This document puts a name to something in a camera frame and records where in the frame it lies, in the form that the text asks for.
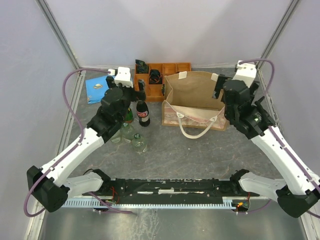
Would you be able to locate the red-capped beverage bottle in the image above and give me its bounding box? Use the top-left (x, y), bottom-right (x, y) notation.
top-left (136, 100), bottom-right (151, 127)

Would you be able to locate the green glass beverage bottle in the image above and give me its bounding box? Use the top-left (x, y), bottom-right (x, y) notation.
top-left (124, 107), bottom-right (134, 124)

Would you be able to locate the clear soda water bottle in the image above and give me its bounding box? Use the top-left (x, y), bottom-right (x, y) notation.
top-left (120, 122), bottom-right (136, 143)

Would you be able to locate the burlap canvas tote bag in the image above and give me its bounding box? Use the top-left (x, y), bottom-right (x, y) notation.
top-left (164, 71), bottom-right (225, 139)

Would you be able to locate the green soda water bottle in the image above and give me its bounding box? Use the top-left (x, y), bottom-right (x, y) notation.
top-left (132, 133), bottom-right (148, 154)

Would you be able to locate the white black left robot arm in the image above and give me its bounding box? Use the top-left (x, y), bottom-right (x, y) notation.
top-left (26, 76), bottom-right (146, 213)

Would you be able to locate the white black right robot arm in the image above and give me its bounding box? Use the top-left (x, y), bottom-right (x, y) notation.
top-left (164, 71), bottom-right (320, 218)

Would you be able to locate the dark patterned rolled sock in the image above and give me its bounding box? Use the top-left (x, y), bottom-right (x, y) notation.
top-left (135, 59), bottom-right (149, 74)

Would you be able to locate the dark orange-striped rolled sock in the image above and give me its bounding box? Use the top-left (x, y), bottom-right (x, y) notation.
top-left (149, 69), bottom-right (162, 85)

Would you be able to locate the blue space-print cloth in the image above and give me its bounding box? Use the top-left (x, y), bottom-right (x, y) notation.
top-left (85, 75), bottom-right (109, 104)

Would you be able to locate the orange wooden compartment tray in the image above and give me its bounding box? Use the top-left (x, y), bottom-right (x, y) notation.
top-left (133, 59), bottom-right (191, 102)

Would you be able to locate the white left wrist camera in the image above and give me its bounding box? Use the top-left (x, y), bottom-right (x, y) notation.
top-left (107, 66), bottom-right (134, 88)

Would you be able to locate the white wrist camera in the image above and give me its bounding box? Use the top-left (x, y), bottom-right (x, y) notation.
top-left (232, 60), bottom-right (257, 88)
top-left (107, 66), bottom-right (134, 88)

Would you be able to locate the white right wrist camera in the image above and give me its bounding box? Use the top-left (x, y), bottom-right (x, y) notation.
top-left (232, 60), bottom-right (257, 88)

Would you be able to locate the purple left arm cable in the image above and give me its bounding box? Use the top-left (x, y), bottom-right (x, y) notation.
top-left (23, 67), bottom-right (137, 217)

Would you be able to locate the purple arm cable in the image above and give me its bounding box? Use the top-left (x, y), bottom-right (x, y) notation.
top-left (23, 67), bottom-right (137, 217)
top-left (239, 58), bottom-right (320, 218)

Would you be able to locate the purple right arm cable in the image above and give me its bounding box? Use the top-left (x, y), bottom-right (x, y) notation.
top-left (239, 58), bottom-right (320, 218)

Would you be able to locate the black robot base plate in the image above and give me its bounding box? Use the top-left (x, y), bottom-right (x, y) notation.
top-left (94, 178), bottom-right (258, 206)

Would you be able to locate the light blue cable duct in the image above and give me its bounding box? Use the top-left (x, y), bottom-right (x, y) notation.
top-left (61, 196), bottom-right (238, 208)

